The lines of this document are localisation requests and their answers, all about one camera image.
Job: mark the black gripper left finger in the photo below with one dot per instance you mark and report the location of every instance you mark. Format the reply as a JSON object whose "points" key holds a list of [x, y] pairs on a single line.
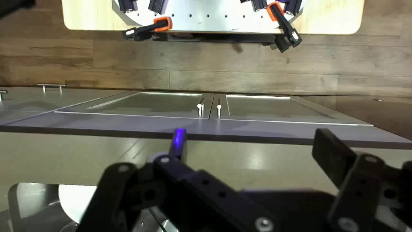
{"points": [[180, 193]]}

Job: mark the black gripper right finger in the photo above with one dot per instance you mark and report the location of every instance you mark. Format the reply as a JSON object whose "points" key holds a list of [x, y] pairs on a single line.
{"points": [[364, 188]]}

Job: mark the grey cabinet door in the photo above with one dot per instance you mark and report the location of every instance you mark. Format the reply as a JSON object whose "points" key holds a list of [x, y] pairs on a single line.
{"points": [[274, 109], [145, 104]]}

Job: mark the white plate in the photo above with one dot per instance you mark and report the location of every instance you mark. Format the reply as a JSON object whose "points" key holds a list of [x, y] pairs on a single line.
{"points": [[77, 201]]}

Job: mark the steel sink basin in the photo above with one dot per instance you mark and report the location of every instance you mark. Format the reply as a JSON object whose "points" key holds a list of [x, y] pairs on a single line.
{"points": [[29, 206]]}

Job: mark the orange black bar clamp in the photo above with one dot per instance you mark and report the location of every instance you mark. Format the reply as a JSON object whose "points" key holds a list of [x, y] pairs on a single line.
{"points": [[149, 28], [283, 23]]}

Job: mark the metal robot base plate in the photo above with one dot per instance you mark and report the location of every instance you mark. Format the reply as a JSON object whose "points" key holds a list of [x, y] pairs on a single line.
{"points": [[206, 19]]}

